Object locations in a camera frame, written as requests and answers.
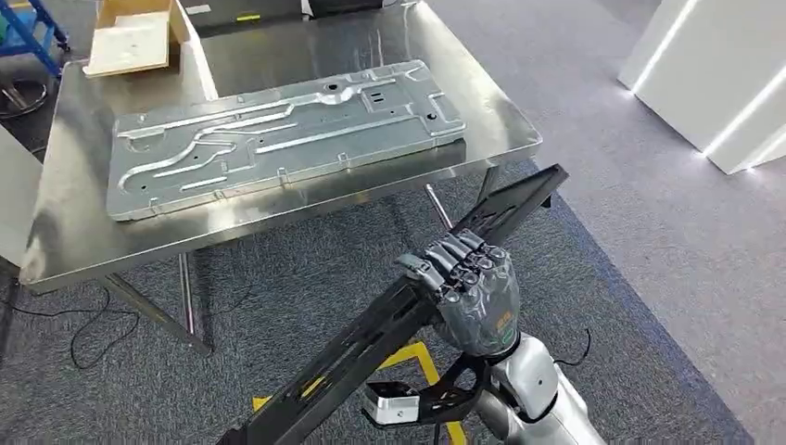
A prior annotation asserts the black box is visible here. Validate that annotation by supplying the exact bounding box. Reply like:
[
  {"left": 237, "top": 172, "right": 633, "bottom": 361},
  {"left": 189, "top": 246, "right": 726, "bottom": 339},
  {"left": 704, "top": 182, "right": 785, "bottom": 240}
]
[{"left": 307, "top": 0, "right": 387, "bottom": 19}]

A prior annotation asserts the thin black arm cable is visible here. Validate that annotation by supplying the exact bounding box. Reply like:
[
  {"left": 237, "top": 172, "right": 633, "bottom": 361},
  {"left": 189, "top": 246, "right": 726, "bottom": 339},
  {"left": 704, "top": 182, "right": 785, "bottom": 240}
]
[{"left": 554, "top": 326, "right": 592, "bottom": 369}]

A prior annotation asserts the yellow floor tape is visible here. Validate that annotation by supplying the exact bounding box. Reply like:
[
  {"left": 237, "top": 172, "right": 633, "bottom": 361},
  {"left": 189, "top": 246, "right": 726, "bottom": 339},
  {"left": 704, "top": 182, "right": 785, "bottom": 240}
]
[{"left": 251, "top": 341, "right": 469, "bottom": 445}]

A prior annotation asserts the wooden box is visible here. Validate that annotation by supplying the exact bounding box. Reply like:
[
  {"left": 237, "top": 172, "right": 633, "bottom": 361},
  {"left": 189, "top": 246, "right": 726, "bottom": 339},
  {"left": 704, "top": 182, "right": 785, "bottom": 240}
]
[{"left": 82, "top": 0, "right": 220, "bottom": 103}]

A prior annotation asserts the steel table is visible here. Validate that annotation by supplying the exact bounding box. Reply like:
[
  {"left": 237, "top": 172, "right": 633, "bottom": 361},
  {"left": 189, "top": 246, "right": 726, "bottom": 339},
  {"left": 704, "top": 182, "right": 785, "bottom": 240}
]
[{"left": 18, "top": 0, "right": 545, "bottom": 359}]

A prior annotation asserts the long black plastic part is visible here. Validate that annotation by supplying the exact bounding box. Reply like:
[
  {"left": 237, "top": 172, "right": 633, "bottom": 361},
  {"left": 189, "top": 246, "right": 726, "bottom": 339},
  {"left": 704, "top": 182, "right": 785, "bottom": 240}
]
[{"left": 214, "top": 163, "right": 571, "bottom": 445}]

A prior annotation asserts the white cabinet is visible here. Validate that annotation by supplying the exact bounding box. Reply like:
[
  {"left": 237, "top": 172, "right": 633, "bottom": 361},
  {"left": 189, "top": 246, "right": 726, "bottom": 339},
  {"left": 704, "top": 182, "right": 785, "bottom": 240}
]
[{"left": 0, "top": 125, "right": 46, "bottom": 269}]

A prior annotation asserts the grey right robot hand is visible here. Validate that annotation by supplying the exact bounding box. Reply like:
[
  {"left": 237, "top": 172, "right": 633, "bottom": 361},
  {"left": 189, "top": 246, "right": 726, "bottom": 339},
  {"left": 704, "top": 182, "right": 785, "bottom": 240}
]
[{"left": 395, "top": 228, "right": 523, "bottom": 360}]

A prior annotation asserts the black round stand base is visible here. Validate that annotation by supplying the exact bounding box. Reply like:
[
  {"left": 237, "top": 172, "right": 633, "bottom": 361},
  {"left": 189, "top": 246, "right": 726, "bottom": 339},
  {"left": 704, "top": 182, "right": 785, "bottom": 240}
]
[{"left": 0, "top": 78, "right": 50, "bottom": 121}]

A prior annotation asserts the embossed metal panel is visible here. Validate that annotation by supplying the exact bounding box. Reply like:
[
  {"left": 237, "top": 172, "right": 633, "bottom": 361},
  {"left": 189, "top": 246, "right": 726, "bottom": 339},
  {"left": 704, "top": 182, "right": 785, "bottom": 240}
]
[{"left": 105, "top": 59, "right": 468, "bottom": 223}]

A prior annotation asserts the blue metal rack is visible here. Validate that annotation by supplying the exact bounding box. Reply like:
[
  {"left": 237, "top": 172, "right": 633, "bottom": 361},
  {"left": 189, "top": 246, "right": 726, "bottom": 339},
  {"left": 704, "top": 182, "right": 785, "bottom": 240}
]
[{"left": 0, "top": 0, "right": 71, "bottom": 79}]

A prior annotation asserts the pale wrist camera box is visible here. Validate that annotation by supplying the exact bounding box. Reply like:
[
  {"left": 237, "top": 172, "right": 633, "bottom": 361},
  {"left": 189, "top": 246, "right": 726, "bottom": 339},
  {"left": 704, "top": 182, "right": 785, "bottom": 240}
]
[{"left": 361, "top": 379, "right": 425, "bottom": 427}]

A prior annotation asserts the black floor cable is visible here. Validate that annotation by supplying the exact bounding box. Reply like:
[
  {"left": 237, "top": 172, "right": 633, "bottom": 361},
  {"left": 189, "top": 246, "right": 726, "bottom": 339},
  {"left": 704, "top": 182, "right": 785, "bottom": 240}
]
[{"left": 0, "top": 285, "right": 143, "bottom": 372}]

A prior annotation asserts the white lit display wall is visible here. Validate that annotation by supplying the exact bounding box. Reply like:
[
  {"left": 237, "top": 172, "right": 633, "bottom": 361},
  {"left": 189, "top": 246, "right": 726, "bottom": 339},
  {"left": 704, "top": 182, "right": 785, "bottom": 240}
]
[{"left": 616, "top": 0, "right": 786, "bottom": 177}]

